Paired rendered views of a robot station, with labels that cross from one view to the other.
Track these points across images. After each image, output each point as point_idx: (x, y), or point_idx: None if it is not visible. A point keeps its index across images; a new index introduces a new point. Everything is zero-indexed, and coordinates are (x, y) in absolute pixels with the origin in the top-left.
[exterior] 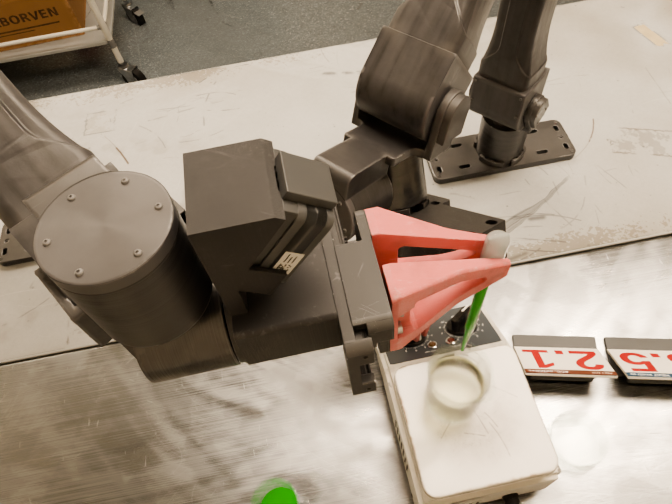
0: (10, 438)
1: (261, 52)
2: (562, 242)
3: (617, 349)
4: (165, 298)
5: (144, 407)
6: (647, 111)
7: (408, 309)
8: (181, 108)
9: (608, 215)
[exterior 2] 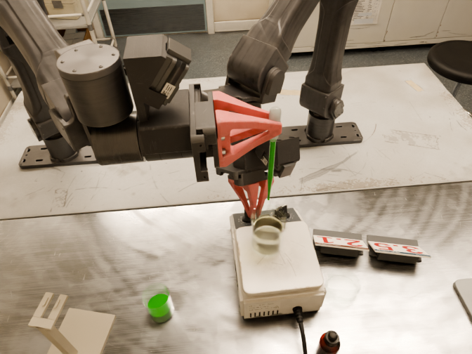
0: (6, 258)
1: None
2: (349, 184)
3: (374, 241)
4: (109, 95)
5: (88, 248)
6: (407, 123)
7: (226, 133)
8: None
9: (378, 173)
